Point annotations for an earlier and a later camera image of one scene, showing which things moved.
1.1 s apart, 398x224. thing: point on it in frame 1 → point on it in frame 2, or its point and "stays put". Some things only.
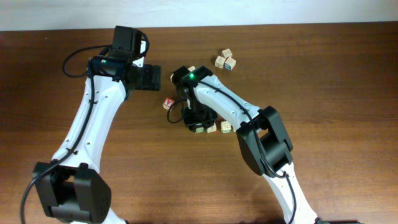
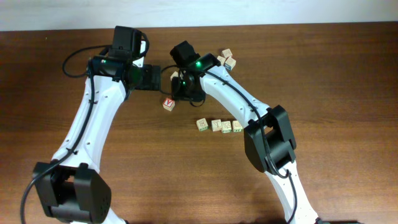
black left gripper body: x=148 y=81 stays put
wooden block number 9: x=225 y=127 stays put
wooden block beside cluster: x=219 y=61 stays put
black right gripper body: x=199 y=115 → x=180 y=89
